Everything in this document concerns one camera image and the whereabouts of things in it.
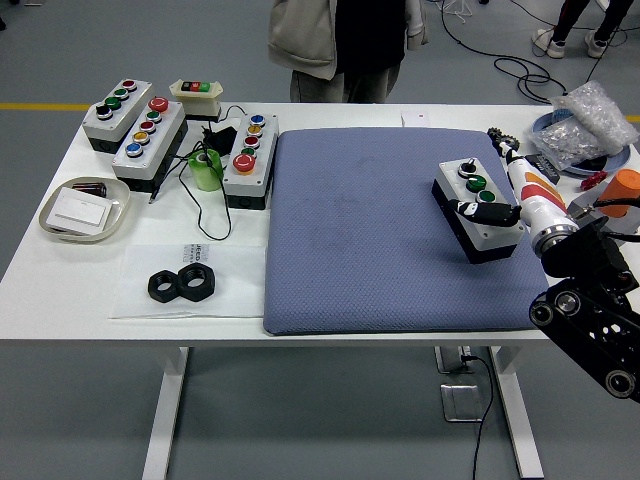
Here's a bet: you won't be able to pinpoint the black metal gear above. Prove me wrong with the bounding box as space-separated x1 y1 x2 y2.
487 126 521 152

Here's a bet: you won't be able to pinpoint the green tape roll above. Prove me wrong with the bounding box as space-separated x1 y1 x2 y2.
187 148 224 192

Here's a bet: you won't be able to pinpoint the white switch plate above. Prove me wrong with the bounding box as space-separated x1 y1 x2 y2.
48 186 114 230

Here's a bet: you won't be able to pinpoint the clear bubble wrap bag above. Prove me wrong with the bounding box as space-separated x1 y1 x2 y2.
551 79 640 156

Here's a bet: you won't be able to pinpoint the black floor cable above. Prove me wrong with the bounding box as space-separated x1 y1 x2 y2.
441 0 569 105

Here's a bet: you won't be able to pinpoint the beige shallow tray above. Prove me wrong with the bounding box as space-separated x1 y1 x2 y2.
38 176 132 245

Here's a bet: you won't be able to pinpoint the black module green terminals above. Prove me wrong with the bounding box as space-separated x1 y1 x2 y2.
524 153 562 182

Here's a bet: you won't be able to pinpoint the black power adapter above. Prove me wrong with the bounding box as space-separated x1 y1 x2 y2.
201 124 239 154

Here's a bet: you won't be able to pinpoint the metal floor outlet box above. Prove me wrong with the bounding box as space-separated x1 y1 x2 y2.
439 382 485 424

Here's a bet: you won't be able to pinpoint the orange cylinder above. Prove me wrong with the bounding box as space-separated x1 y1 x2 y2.
599 168 640 219

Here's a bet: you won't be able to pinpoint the dark brown small item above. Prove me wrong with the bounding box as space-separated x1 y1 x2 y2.
71 182 109 199

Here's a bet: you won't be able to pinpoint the light blue plate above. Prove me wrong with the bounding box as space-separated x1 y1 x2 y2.
531 110 630 177

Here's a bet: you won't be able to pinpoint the person in background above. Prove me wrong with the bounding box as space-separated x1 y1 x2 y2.
530 0 636 60

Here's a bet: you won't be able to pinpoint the grey five-button mushroom box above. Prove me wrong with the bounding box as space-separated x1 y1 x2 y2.
221 112 280 211
110 96 190 195

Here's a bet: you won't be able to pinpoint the bag of metal parts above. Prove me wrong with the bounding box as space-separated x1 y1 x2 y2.
523 117 609 171

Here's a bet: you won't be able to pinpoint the clear printed plastic bag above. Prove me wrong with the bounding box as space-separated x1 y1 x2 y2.
108 243 268 320

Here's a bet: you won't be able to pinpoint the black power cable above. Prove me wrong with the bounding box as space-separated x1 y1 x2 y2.
462 353 496 480

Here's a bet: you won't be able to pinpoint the grey four-button control box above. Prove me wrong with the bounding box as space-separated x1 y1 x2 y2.
431 158 529 266
81 78 155 155

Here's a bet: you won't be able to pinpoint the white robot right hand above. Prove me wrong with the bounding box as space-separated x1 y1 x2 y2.
447 141 577 237

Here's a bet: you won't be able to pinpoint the thin black adapter cord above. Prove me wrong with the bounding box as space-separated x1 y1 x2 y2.
148 103 246 241

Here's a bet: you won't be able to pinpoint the white table leg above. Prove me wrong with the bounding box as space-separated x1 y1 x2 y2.
141 346 190 480
488 346 545 479

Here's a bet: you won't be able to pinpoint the black hex nut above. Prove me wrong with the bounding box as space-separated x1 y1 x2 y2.
147 268 182 302
177 263 218 300

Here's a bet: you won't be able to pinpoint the cream three-button switch box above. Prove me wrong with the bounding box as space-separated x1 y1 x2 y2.
168 78 225 123

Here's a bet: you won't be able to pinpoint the blue-grey padded mat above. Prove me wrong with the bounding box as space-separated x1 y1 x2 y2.
262 127 551 337

